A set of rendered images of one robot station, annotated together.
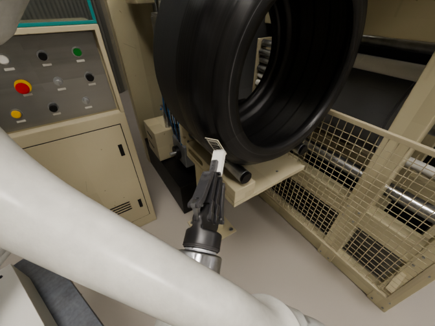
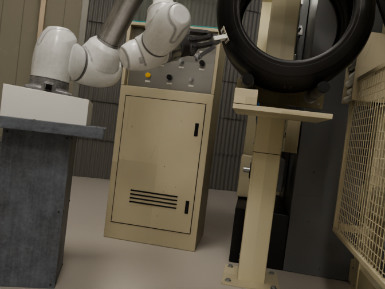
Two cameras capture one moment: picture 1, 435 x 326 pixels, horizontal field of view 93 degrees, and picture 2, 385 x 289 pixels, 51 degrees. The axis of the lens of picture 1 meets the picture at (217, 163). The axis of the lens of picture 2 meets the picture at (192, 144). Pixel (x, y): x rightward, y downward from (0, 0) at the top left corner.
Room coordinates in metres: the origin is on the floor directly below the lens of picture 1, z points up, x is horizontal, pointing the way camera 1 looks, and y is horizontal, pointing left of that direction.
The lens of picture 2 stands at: (-0.78, -0.98, 0.68)
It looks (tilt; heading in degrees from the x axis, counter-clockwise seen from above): 2 degrees down; 42
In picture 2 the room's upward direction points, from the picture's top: 7 degrees clockwise
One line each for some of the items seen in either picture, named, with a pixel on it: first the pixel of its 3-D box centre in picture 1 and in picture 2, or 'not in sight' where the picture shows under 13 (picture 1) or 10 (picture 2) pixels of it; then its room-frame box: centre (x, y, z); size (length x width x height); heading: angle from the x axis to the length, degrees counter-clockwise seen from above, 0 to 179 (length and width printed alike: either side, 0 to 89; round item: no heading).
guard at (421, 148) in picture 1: (325, 185); (372, 161); (0.70, -0.51, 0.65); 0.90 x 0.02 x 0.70; 33
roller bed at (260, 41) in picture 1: (278, 73); (366, 70); (1.10, -0.31, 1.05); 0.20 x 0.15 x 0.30; 33
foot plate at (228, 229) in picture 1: (211, 226); (250, 276); (0.91, 0.05, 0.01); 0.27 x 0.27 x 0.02; 33
